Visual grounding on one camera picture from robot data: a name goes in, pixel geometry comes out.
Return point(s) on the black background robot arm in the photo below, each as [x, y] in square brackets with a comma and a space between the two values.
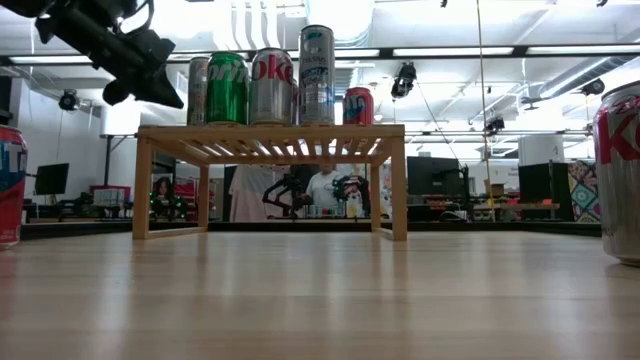
[285, 192]
[350, 187]

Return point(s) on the black aluminium table frame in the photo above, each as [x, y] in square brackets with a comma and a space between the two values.
[75, 229]

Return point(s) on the black ceiling spotlight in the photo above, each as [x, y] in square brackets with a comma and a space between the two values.
[593, 87]
[68, 100]

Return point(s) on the colourful patterned quilt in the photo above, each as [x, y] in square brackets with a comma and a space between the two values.
[585, 195]

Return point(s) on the red Fanta strawberry can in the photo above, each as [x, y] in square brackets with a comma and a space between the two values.
[10, 200]
[358, 107]

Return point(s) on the wooden slatted shelf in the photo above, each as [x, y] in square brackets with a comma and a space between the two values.
[397, 190]

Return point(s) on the green Sprite can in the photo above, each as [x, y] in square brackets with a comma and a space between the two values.
[227, 95]

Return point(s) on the black overhead camera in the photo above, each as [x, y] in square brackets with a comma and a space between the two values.
[404, 80]

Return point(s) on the black cabinet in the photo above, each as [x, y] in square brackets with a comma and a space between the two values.
[542, 190]

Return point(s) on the person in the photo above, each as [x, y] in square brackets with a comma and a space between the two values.
[324, 190]
[162, 187]

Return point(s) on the white T-shirt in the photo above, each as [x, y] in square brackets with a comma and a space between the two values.
[250, 195]

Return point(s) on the black ceiling camera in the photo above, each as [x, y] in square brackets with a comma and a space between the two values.
[494, 124]

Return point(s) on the black computer monitor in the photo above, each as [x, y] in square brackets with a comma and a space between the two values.
[434, 175]
[51, 178]

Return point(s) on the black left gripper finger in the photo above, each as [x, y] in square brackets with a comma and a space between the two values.
[162, 92]

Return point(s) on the wooden workbench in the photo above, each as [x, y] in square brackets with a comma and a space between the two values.
[515, 205]

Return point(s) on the white cylinder tank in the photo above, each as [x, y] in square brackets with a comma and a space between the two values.
[540, 150]

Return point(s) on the black overhead rig beam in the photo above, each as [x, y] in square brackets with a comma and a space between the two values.
[385, 51]

